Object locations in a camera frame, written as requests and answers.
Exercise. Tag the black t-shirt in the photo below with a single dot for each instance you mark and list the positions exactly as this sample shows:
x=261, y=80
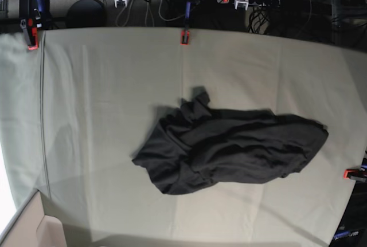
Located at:
x=194, y=146

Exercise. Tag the black power strip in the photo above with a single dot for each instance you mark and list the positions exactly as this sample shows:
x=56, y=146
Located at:
x=252, y=3

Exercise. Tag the round black stool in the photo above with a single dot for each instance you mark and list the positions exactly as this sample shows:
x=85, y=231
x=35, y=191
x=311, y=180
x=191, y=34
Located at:
x=86, y=14

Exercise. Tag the middle black orange clamp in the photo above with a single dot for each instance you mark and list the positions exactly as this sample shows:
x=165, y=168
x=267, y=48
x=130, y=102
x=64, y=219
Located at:
x=185, y=33

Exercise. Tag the black orange clamp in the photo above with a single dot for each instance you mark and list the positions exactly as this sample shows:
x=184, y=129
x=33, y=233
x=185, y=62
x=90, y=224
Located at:
x=185, y=33
x=34, y=15
x=357, y=174

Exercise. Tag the left black orange clamp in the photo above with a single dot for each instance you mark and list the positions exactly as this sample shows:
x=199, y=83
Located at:
x=34, y=15

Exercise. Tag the right black orange clamp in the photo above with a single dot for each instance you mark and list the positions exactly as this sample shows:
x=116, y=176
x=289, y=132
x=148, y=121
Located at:
x=357, y=174

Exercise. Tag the cardboard box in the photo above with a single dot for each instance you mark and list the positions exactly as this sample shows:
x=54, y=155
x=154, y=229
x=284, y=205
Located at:
x=30, y=226

